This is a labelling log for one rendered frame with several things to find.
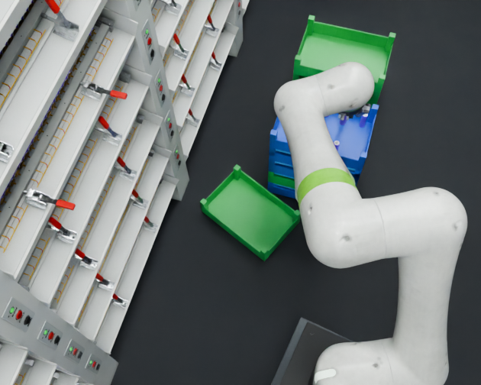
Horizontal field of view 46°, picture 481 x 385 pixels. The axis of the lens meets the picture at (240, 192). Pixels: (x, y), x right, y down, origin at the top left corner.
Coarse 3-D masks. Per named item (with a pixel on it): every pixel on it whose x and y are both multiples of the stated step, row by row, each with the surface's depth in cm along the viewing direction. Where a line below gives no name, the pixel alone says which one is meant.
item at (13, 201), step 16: (96, 48) 123; (80, 64) 120; (80, 80) 119; (64, 96) 117; (64, 112) 116; (48, 128) 113; (48, 144) 113; (32, 160) 110; (32, 176) 111; (16, 192) 107; (0, 224) 104
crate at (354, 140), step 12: (372, 108) 177; (276, 120) 179; (336, 120) 184; (348, 120) 184; (372, 120) 182; (276, 132) 174; (336, 132) 182; (348, 132) 182; (360, 132) 182; (276, 144) 178; (288, 144) 176; (348, 144) 180; (360, 144) 180; (348, 156) 178; (360, 156) 170; (360, 168) 175
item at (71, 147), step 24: (96, 24) 127; (120, 24) 127; (120, 48) 127; (72, 72) 122; (120, 72) 129; (48, 120) 116; (96, 120) 124; (72, 144) 116; (48, 168) 113; (72, 168) 117; (48, 192) 111; (24, 216) 109; (48, 216) 112; (24, 240) 107; (0, 264) 104; (24, 264) 108
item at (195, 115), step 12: (228, 24) 221; (228, 36) 225; (216, 48) 220; (228, 48) 223; (216, 60) 215; (216, 72) 217; (204, 84) 214; (204, 96) 212; (192, 108) 209; (204, 108) 210; (192, 120) 205; (180, 132) 203; (192, 132) 205
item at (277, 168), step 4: (272, 160) 188; (272, 164) 190; (276, 164) 190; (280, 164) 196; (272, 168) 193; (276, 168) 192; (280, 168) 191; (284, 168) 190; (288, 168) 189; (292, 168) 189; (276, 172) 194; (280, 172) 193; (284, 172) 193; (288, 172) 192; (292, 172) 191; (292, 176) 194; (356, 184) 185
